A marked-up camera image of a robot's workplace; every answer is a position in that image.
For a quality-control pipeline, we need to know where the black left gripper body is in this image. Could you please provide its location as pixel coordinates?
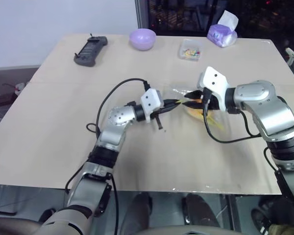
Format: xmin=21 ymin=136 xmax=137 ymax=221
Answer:
xmin=151 ymin=107 xmax=167 ymax=131

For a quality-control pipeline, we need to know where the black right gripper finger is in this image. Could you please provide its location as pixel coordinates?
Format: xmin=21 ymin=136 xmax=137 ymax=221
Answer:
xmin=184 ymin=90 xmax=204 ymax=100
xmin=182 ymin=101 xmax=204 ymax=110

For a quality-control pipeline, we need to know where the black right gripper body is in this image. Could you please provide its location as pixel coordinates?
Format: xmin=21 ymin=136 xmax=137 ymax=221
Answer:
xmin=201 ymin=88 xmax=221 ymax=111

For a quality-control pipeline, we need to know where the clear yellow-zip plastic bag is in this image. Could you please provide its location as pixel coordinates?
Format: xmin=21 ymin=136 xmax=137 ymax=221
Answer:
xmin=162 ymin=84 xmax=227 ymax=133

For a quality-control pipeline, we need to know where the clear box of coloured clips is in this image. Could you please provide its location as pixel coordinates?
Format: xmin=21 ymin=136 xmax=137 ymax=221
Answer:
xmin=177 ymin=39 xmax=203 ymax=62

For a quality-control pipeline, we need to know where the purple tissue pack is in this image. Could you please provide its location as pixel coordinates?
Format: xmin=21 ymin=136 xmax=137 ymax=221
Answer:
xmin=206 ymin=10 xmax=239 ymax=48

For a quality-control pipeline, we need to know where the purple plastic bowl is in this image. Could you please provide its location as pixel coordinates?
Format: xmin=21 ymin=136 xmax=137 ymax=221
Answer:
xmin=129 ymin=28 xmax=157 ymax=51

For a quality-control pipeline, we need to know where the white glue gun tool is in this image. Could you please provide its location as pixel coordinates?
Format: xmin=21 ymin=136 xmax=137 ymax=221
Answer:
xmin=285 ymin=47 xmax=294 ymax=66

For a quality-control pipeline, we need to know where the black handheld remote controller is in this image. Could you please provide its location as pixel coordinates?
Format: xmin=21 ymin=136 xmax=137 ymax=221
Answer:
xmin=73 ymin=33 xmax=109 ymax=67

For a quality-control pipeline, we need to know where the grey robot torso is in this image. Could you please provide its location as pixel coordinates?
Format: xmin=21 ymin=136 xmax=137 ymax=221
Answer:
xmin=127 ymin=226 xmax=236 ymax=235

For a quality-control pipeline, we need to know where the black shoe with white stripes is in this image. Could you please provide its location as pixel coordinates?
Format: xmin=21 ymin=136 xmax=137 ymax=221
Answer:
xmin=250 ymin=208 xmax=273 ymax=234

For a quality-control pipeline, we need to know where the plain black shoe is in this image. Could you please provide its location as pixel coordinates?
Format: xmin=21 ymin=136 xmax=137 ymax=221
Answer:
xmin=40 ymin=208 xmax=56 ymax=221

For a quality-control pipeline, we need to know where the olive trouser leg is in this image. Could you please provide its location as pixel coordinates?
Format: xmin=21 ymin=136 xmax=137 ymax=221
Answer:
xmin=269 ymin=222 xmax=294 ymax=235

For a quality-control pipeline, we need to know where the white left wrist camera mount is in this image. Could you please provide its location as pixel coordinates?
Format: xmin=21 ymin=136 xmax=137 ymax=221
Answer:
xmin=140 ymin=89 xmax=164 ymax=123

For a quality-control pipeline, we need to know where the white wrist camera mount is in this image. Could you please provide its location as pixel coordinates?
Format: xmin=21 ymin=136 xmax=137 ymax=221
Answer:
xmin=140 ymin=89 xmax=164 ymax=123
xmin=196 ymin=66 xmax=230 ymax=112

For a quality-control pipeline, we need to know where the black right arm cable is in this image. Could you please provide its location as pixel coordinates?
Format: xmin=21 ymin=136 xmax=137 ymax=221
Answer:
xmin=201 ymin=88 xmax=263 ymax=144

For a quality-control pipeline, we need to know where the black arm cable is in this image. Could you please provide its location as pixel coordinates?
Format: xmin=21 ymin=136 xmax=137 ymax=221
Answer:
xmin=201 ymin=88 xmax=263 ymax=144
xmin=65 ymin=78 xmax=151 ymax=235

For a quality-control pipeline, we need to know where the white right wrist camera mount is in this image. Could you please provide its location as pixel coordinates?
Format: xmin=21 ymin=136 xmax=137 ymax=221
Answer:
xmin=196 ymin=66 xmax=230 ymax=112

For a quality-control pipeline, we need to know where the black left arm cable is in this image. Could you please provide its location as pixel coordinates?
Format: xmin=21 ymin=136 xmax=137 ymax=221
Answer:
xmin=65 ymin=78 xmax=151 ymax=235

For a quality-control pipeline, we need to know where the black table frame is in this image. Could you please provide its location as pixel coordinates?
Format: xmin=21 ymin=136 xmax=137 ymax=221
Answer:
xmin=225 ymin=194 xmax=239 ymax=235

